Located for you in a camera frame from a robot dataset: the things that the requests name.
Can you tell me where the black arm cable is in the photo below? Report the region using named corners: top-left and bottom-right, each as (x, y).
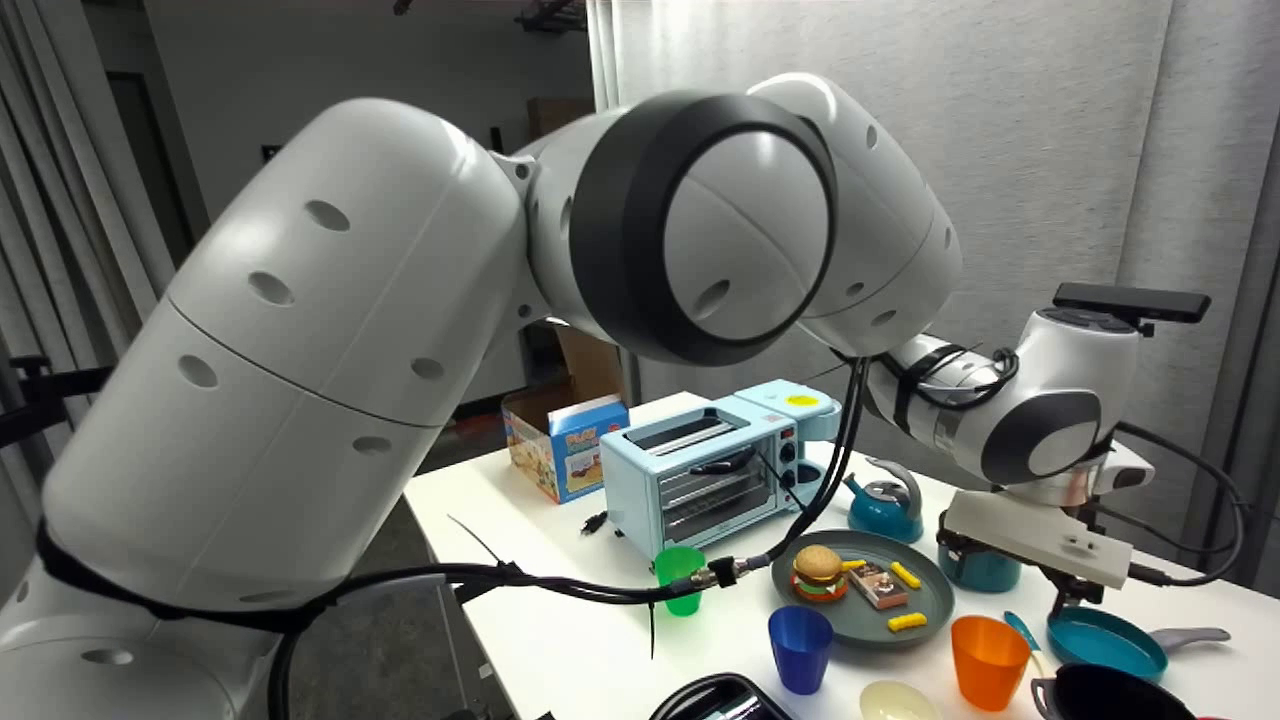
top-left (264, 335), bottom-right (1250, 720)

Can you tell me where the cream bowl centre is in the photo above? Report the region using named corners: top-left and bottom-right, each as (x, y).
top-left (861, 681), bottom-right (938, 720)

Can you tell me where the black toy pot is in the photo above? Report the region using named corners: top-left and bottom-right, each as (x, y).
top-left (1030, 663), bottom-right (1197, 720)

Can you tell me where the toy burger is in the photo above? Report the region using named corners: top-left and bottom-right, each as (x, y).
top-left (786, 545), bottom-right (848, 606)

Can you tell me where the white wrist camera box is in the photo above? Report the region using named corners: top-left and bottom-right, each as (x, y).
top-left (944, 491), bottom-right (1133, 590)

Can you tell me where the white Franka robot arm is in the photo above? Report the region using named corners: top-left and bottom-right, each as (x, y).
top-left (0, 74), bottom-right (1134, 720)

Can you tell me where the grey plate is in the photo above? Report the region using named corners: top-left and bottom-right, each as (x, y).
top-left (771, 528), bottom-right (951, 652)

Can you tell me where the green plastic cup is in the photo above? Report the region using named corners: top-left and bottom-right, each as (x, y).
top-left (652, 545), bottom-right (705, 616)

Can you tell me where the blue white food box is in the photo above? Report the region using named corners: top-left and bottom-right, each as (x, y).
top-left (503, 390), bottom-right (628, 503)

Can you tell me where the black camera stand left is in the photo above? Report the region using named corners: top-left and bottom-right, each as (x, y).
top-left (1053, 284), bottom-right (1206, 323)

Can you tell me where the toy sandwich piece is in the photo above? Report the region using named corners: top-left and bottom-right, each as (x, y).
top-left (850, 562), bottom-right (927, 636)

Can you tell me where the teal toy pot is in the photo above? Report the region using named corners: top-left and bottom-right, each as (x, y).
top-left (936, 535), bottom-right (1020, 592)

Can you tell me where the teal frying pan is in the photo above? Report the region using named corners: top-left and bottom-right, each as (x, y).
top-left (1048, 607), bottom-right (1227, 685)

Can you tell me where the light blue toy toaster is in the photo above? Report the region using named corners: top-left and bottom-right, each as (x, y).
top-left (599, 380), bottom-right (841, 562)

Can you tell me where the blue plastic cup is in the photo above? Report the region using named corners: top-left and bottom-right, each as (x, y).
top-left (768, 606), bottom-right (832, 696)

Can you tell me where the teal toy kettle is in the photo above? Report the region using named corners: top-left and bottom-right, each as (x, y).
top-left (843, 459), bottom-right (924, 545)

